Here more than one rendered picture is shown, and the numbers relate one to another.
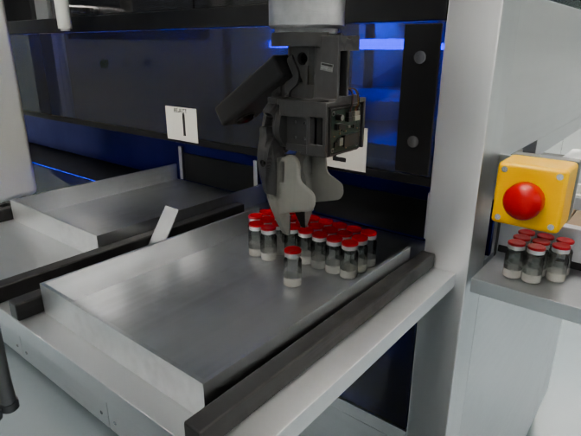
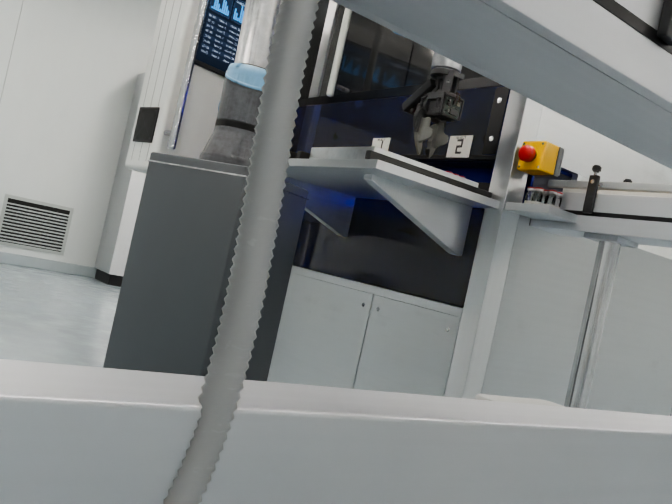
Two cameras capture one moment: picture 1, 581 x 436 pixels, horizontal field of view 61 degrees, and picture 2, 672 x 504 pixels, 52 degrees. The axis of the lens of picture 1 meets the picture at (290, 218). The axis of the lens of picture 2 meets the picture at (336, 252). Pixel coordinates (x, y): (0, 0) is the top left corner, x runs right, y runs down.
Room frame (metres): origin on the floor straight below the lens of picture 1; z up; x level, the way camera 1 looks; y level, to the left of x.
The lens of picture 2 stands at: (-1.18, -0.31, 0.65)
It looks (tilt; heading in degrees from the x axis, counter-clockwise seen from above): 1 degrees up; 15
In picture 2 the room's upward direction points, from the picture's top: 12 degrees clockwise
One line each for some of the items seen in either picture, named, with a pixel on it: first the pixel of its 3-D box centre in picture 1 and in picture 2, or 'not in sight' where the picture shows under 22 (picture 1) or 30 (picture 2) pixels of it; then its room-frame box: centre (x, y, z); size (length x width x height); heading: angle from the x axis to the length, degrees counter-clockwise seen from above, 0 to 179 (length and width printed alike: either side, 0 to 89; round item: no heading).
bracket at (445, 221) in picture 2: not in sight; (415, 217); (0.49, -0.03, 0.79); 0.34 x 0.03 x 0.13; 141
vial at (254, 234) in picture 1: (256, 239); not in sight; (0.62, 0.05, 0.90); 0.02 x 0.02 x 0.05
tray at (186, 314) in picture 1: (240, 277); (393, 172); (0.52, 0.06, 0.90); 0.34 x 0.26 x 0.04; 141
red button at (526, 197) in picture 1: (524, 200); (528, 154); (0.51, -0.25, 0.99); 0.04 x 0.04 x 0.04; 51
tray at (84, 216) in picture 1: (146, 201); not in sight; (0.82, 0.25, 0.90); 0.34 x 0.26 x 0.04; 141
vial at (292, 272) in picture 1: (292, 267); not in sight; (0.53, 0.00, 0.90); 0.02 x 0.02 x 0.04
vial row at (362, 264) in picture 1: (309, 239); not in sight; (0.62, -0.03, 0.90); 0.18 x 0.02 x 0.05; 51
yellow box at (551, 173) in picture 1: (535, 190); (539, 159); (0.54, -0.28, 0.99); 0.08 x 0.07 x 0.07; 141
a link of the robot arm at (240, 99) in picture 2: not in sight; (249, 96); (0.20, 0.34, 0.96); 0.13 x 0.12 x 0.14; 27
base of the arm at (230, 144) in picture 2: not in sight; (237, 148); (0.19, 0.33, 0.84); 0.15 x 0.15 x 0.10
